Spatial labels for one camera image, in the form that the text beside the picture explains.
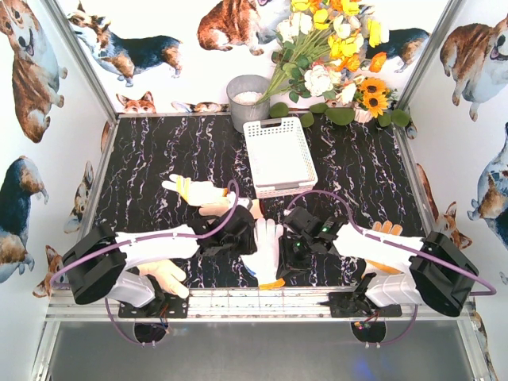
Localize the grey metal bucket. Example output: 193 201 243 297
226 75 270 133

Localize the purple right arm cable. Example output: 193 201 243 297
284 190 498 347

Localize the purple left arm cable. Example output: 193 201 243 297
49 179 240 347

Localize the blue dotted white glove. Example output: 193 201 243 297
241 218 285 290

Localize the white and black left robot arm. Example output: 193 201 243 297
63 205 257 307

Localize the white glove with yellow stripes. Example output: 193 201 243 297
162 174 229 206

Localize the yellow dotted glove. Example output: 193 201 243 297
362 221 403 276

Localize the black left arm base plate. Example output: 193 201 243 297
118 292 189 319

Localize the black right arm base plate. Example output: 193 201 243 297
319 292 402 318

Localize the plain white cotton glove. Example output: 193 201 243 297
198 198 230 217

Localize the cream leather glove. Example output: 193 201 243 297
137 260 190 299

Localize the aluminium front rail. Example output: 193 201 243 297
45 287 475 321

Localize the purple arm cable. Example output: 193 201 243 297
284 190 498 347
49 179 240 347

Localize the white plastic storage basket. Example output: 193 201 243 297
244 117 318 199

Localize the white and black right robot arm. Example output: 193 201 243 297
283 206 479 318

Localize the artificial flower bouquet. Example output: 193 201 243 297
258 1 410 127

